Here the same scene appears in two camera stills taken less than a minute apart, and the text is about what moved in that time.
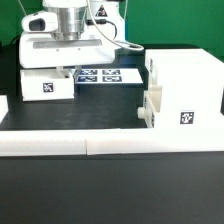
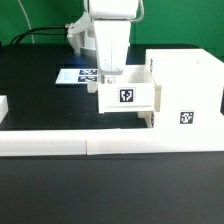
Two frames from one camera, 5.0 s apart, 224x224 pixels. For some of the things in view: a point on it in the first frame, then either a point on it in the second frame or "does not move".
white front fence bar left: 19,143 does not move
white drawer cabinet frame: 192,81 does not move
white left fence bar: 3,107 does not move
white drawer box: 46,84 -> 132,92
